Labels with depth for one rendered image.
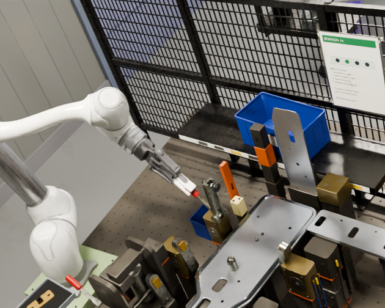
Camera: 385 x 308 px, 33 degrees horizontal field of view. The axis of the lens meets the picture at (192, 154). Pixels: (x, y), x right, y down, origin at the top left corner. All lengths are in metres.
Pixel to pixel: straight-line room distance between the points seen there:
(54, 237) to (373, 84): 1.26
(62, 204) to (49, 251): 0.24
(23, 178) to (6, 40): 2.14
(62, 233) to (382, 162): 1.19
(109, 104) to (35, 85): 2.77
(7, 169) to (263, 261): 1.03
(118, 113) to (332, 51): 0.73
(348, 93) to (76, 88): 3.08
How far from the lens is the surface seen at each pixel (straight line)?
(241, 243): 2.15
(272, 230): 2.16
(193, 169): 3.00
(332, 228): 2.12
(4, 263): 4.23
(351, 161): 2.29
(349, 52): 2.18
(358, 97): 2.27
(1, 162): 2.52
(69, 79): 4.98
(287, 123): 2.09
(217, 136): 2.57
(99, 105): 2.03
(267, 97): 2.50
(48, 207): 2.62
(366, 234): 2.08
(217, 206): 2.16
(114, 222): 2.91
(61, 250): 2.51
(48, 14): 4.84
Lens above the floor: 2.51
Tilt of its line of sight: 36 degrees down
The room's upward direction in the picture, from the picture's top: 21 degrees counter-clockwise
